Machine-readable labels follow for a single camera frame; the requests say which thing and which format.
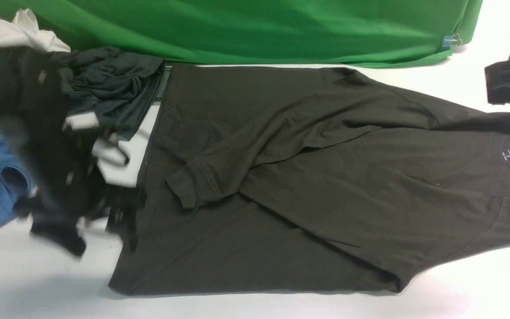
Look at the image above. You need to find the metal table cable hatch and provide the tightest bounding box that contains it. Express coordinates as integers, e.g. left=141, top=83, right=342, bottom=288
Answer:
left=151, top=63, right=173, bottom=105

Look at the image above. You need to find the dark teal crumpled garment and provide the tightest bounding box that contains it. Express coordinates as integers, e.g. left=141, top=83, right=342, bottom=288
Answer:
left=51, top=47, right=165, bottom=140

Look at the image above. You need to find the dark gray long-sleeve top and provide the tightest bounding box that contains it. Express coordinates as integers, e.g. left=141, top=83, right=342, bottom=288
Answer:
left=109, top=64, right=510, bottom=296

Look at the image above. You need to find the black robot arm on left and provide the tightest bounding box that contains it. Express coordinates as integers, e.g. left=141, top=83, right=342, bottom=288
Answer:
left=0, top=46, right=146, bottom=257

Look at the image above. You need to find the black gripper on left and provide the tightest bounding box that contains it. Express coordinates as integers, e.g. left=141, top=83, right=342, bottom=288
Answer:
left=14, top=102, right=144, bottom=257

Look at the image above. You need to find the green backdrop cloth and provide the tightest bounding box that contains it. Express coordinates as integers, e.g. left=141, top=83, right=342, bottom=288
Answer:
left=0, top=0, right=483, bottom=69

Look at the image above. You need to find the blue binder clip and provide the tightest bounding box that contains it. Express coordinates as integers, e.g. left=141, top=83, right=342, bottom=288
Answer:
left=440, top=33, right=463, bottom=51

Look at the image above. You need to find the white crumpled garment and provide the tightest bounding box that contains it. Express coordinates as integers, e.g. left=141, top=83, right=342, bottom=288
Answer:
left=0, top=8, right=71, bottom=52

